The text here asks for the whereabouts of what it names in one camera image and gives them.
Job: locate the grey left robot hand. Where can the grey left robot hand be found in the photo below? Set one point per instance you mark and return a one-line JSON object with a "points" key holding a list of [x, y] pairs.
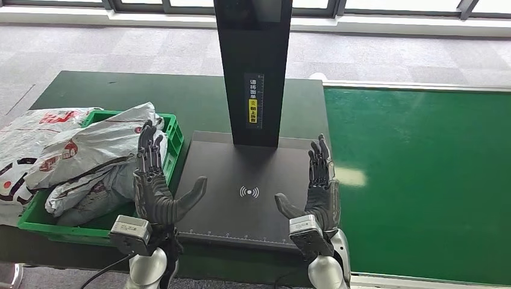
{"points": [[153, 191]]}

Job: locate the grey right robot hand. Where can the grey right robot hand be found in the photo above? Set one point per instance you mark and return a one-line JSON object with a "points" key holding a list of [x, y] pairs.
{"points": [[321, 195]]}

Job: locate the grey parcel bag red print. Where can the grey parcel bag red print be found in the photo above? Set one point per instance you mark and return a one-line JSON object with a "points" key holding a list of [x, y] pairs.
{"points": [[119, 179], [76, 191], [92, 147]]}

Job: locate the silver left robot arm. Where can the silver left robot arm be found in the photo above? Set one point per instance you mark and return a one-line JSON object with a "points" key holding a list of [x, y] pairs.
{"points": [[149, 271]]}

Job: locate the green conveyor belt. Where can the green conveyor belt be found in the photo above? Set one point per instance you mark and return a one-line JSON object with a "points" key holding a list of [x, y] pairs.
{"points": [[419, 159]]}

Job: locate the green plastic crate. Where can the green plastic crate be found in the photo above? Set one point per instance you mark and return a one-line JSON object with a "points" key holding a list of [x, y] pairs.
{"points": [[171, 135]]}

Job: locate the dark green table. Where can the dark green table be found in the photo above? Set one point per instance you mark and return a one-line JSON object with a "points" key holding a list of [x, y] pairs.
{"points": [[139, 91]]}

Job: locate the small white rounded object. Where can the small white rounded object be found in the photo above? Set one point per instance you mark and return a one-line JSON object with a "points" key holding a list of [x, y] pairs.
{"points": [[316, 75]]}

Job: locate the large white printed bag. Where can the large white printed bag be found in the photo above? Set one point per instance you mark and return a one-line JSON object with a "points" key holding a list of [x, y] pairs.
{"points": [[20, 131]]}

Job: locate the metal table foot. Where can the metal table foot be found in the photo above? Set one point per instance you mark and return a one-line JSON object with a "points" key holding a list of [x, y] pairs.
{"points": [[10, 277]]}

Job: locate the white window sill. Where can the white window sill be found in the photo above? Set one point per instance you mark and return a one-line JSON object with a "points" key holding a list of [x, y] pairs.
{"points": [[80, 18]]}

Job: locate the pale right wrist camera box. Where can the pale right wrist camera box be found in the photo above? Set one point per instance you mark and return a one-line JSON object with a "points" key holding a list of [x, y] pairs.
{"points": [[309, 237]]}

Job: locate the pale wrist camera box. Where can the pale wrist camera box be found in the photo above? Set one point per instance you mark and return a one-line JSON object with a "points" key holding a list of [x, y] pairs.
{"points": [[131, 235], [309, 237]]}

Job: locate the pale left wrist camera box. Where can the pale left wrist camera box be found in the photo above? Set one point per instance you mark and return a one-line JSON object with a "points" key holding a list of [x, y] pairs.
{"points": [[131, 235]]}

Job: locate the silver conveyor frame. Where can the silver conveyor frame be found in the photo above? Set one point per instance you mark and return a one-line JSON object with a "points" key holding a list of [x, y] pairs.
{"points": [[399, 84]]}

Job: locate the dark window frame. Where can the dark window frame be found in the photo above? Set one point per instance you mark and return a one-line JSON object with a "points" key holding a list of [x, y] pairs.
{"points": [[107, 4]]}

